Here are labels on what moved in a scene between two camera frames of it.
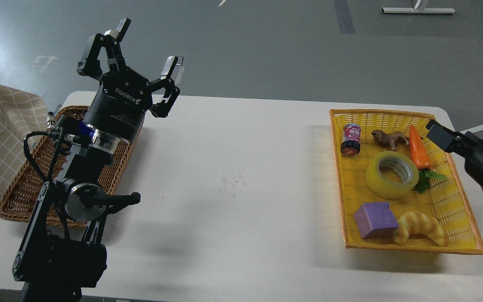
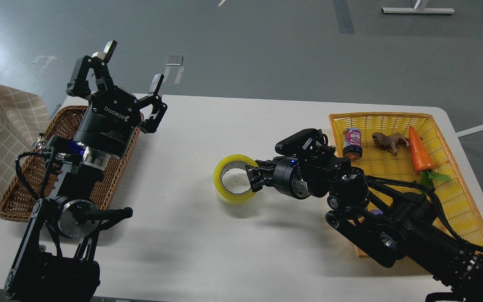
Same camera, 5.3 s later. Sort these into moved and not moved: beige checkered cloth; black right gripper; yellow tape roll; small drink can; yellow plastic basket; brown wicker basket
Moved: black right gripper; yellow tape roll
Not moved: beige checkered cloth; yellow plastic basket; brown wicker basket; small drink can
